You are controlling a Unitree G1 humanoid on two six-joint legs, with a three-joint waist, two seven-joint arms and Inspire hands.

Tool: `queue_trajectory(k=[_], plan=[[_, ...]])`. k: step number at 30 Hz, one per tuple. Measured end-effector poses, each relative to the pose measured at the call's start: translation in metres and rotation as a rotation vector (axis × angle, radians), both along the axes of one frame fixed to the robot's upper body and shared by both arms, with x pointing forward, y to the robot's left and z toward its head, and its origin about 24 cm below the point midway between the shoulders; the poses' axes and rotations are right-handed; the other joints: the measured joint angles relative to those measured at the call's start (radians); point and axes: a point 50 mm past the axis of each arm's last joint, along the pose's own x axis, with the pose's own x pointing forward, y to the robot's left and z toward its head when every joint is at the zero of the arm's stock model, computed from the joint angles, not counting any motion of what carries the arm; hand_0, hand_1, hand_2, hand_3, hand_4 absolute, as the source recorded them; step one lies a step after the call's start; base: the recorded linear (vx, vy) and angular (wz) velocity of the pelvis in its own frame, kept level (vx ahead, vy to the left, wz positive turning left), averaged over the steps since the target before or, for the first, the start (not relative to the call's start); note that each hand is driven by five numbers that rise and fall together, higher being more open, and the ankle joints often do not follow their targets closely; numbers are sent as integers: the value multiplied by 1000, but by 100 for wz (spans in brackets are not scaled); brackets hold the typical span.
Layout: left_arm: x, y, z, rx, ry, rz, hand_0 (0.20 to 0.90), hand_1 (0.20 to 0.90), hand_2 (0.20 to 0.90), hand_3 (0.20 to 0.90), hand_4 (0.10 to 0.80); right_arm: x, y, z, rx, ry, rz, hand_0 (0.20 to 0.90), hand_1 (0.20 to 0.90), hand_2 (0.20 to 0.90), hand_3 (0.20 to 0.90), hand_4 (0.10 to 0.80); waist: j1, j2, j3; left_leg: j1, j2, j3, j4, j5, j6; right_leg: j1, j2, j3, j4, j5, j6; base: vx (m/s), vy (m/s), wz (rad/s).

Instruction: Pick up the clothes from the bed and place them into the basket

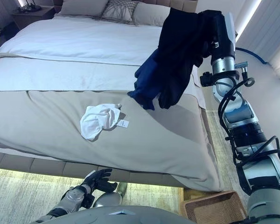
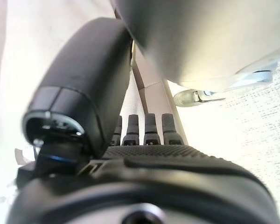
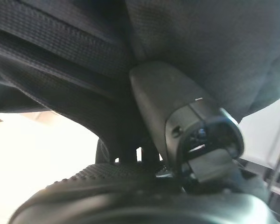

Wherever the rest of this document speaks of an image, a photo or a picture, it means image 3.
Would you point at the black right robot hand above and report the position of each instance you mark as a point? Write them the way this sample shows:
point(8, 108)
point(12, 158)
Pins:
point(168, 105)

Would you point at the black garment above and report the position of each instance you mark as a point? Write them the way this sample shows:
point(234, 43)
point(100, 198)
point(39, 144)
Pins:
point(60, 58)

